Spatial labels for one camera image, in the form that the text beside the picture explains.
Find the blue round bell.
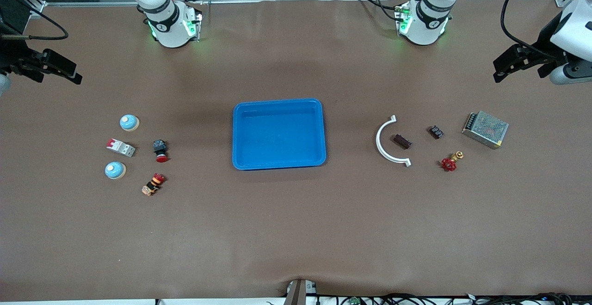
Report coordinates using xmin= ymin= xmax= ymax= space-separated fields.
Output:
xmin=119 ymin=114 xmax=140 ymax=132
xmin=105 ymin=161 xmax=126 ymax=180

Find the metal mesh power supply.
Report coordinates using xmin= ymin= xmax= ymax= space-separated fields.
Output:
xmin=462 ymin=110 xmax=510 ymax=150

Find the white red circuit breaker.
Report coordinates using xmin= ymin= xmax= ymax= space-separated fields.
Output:
xmin=106 ymin=138 xmax=136 ymax=158

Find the black red emergency stop button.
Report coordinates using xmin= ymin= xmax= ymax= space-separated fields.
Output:
xmin=152 ymin=139 xmax=170 ymax=164

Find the red valve with brass fitting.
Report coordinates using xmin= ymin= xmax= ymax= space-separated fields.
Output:
xmin=440 ymin=151 xmax=464 ymax=172

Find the blue plastic tray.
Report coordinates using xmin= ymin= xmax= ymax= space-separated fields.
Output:
xmin=232 ymin=98 xmax=327 ymax=171

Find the brown table mat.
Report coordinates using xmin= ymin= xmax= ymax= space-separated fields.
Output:
xmin=0 ymin=0 xmax=592 ymax=302

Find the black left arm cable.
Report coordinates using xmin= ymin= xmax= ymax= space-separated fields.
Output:
xmin=500 ymin=0 xmax=566 ymax=61

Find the black left base cable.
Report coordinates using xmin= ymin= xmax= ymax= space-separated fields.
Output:
xmin=355 ymin=0 xmax=404 ymax=23

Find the white curved plastic bracket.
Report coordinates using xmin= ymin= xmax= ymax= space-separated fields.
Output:
xmin=375 ymin=115 xmax=412 ymax=168

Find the black cable bundle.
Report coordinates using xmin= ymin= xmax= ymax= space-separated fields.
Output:
xmin=266 ymin=292 xmax=592 ymax=305

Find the metal clamp bracket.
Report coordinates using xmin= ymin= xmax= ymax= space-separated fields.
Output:
xmin=283 ymin=278 xmax=318 ymax=305

